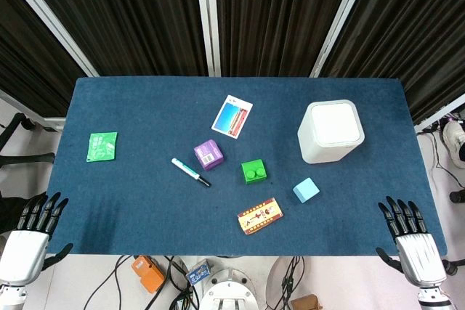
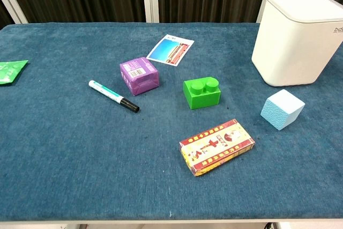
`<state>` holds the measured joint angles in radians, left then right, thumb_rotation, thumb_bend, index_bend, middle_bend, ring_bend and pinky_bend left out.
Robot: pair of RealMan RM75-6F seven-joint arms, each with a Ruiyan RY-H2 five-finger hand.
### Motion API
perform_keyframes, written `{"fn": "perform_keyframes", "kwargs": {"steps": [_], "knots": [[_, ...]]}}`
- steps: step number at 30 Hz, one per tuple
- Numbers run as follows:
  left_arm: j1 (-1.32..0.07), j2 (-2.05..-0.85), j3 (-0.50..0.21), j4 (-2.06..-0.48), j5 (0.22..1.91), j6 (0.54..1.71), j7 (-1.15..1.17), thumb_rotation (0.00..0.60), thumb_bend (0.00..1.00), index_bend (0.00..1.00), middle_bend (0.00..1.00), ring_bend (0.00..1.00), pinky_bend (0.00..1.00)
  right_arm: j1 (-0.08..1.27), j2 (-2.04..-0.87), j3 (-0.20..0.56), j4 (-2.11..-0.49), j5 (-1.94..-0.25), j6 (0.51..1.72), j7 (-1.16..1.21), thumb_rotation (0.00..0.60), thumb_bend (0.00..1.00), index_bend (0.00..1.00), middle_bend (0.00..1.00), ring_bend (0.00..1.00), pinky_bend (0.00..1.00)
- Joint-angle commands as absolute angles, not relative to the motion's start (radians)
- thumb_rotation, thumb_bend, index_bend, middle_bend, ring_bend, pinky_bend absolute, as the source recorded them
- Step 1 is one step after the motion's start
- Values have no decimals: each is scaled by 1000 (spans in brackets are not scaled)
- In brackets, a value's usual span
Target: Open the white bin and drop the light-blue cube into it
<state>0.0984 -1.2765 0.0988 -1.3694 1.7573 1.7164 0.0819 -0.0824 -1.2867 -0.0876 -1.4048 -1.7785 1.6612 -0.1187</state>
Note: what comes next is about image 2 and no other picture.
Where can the white teal marker pen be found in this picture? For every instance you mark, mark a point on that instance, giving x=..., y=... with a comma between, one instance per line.
x=107, y=92

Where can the light blue foam cube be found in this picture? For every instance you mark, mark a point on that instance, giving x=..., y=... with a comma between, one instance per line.
x=281, y=109

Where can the purple small carton box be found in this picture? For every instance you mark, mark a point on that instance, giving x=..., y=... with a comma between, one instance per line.
x=140, y=80

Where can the white trash bin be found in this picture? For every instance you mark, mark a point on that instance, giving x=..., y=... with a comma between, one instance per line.
x=289, y=52

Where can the white and blue card box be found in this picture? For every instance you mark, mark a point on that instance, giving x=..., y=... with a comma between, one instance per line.
x=169, y=50

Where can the red yellow printed box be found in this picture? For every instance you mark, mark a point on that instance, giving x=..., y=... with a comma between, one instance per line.
x=215, y=148

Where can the green toy building brick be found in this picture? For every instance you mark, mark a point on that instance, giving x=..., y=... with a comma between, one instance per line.
x=202, y=100

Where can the green foil packet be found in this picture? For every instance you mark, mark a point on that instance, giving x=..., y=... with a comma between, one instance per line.
x=8, y=72

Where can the blue table cloth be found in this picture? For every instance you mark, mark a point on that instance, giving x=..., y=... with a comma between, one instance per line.
x=80, y=159

